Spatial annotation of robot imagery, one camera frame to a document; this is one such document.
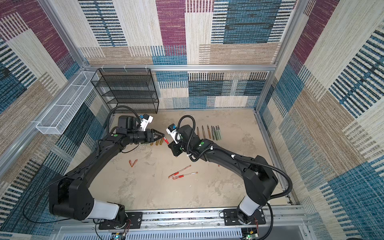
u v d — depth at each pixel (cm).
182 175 87
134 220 73
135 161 94
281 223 74
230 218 73
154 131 73
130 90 108
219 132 105
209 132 108
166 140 80
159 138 76
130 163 93
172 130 70
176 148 71
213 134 105
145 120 75
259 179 44
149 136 71
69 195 41
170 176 87
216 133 106
